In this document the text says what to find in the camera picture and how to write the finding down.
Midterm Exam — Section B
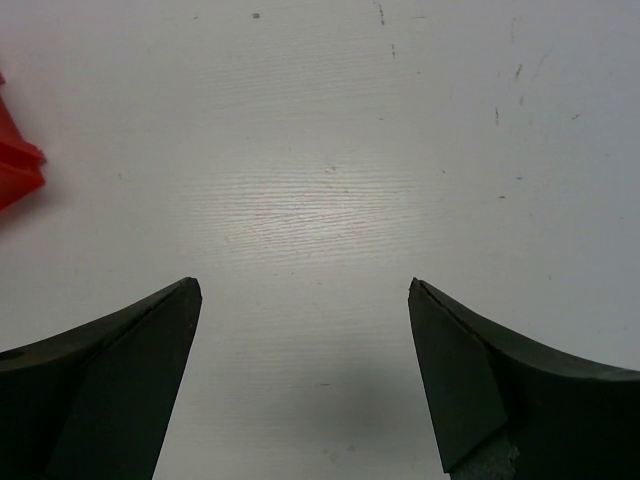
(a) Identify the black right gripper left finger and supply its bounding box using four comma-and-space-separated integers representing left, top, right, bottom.
1, 277, 202, 479

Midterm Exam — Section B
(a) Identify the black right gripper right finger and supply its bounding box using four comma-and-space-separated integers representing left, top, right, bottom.
408, 279, 639, 479

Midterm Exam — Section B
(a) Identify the red plastic bin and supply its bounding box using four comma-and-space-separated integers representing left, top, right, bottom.
0, 100, 45, 210

